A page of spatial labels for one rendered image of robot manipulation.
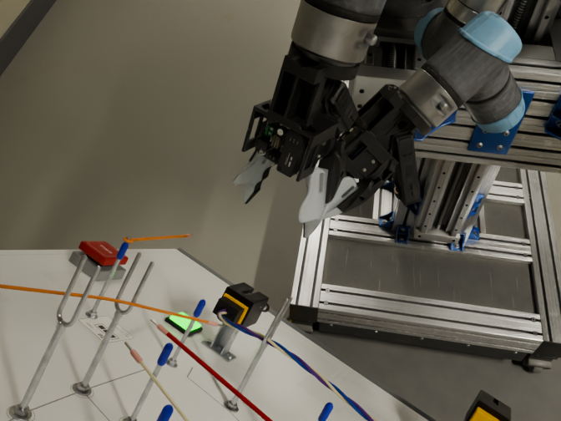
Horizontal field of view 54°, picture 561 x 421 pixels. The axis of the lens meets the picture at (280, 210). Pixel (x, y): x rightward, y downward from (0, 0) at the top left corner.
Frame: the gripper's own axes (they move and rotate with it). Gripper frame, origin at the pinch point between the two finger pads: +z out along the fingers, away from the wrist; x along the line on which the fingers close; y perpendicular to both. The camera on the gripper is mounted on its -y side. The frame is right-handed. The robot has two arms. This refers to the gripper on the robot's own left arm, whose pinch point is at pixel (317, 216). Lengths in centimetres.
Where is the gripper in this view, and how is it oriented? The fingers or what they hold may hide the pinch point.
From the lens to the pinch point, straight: 81.3
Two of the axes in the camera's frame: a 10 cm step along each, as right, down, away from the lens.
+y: -6.7, -5.5, -5.0
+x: 2.1, 5.1, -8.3
